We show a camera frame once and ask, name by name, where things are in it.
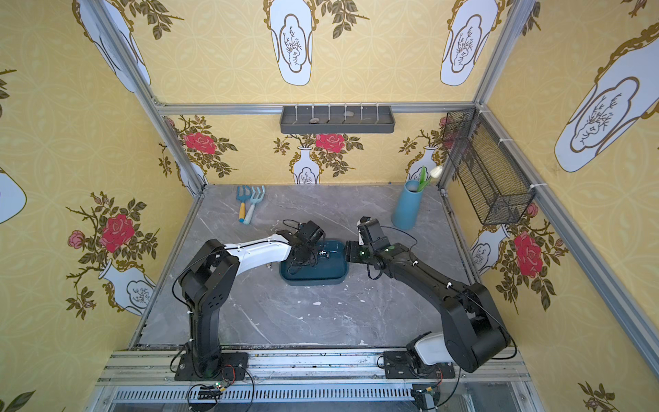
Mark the teal plastic storage box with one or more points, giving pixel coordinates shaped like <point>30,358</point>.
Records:
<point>329,266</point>

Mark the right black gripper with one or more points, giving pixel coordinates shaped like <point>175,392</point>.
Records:
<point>353,251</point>

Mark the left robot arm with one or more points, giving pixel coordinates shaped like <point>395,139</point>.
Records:
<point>207,281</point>

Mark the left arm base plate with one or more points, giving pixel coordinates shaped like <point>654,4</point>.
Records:
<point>232,367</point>

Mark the black wire mesh basket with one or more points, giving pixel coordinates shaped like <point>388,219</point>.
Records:
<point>498,189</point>

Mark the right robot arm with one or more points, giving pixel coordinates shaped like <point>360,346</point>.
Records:
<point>472,331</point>

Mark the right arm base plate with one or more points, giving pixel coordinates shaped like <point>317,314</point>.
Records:
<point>405,365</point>

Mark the grey wall shelf tray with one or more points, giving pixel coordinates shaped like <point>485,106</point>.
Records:
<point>337,118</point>

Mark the white tulip flower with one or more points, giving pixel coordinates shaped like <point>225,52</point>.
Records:
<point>428,176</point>

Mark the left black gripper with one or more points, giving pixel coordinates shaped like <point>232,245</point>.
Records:
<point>301,256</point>

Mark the teal cylindrical vase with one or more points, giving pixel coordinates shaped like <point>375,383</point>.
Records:
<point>408,206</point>

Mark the blue garden rake yellow handle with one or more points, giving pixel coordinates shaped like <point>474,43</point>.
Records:
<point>243,195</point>

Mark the light blue garden fork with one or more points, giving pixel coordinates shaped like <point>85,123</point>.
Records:
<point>258,194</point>

